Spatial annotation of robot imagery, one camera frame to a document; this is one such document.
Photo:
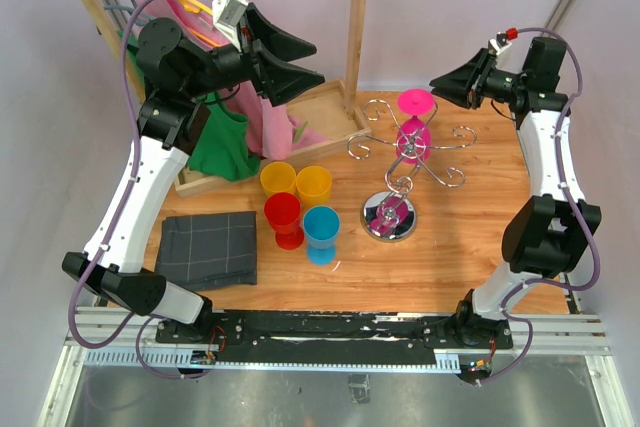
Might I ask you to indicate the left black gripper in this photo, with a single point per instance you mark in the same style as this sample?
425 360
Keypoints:
274 79

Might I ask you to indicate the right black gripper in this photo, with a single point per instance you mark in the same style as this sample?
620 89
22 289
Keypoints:
465 86

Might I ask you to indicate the yellow wine glass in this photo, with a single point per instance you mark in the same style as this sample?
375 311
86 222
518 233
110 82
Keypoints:
314 185
278 177

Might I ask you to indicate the red wine glass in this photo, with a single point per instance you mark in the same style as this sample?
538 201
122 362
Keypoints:
283 212

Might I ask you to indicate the blue wine glass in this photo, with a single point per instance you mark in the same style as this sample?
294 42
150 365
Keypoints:
321 225

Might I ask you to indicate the green wine glass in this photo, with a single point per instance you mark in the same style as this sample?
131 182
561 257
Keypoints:
299 131

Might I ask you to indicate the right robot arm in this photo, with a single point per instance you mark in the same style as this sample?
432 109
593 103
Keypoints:
553 229

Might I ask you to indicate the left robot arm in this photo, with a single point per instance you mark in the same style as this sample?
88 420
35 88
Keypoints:
111 263

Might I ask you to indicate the magenta wine glass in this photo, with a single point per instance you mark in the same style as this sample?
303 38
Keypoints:
416 103

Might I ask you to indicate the wooden clothes rack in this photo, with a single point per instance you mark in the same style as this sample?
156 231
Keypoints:
330 108

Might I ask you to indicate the chrome wine glass rack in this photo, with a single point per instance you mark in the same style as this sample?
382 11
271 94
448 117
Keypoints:
390 215

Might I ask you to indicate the pink t-shirt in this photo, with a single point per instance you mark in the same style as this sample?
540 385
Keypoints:
270 129

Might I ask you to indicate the green tank top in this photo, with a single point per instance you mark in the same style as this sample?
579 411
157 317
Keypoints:
220 147

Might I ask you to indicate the dark grey folded cloth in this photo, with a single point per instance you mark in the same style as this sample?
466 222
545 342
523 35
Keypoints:
209 251

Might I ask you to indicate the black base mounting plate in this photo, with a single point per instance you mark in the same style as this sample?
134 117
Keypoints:
266 335

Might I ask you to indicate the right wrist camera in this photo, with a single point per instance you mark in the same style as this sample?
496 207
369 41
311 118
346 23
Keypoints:
499 44

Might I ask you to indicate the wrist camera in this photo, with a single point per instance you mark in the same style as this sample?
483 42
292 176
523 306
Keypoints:
226 15
499 44

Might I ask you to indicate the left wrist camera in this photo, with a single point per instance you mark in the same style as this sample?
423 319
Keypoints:
226 15

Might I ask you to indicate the grey cable duct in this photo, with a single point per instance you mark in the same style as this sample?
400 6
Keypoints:
435 363

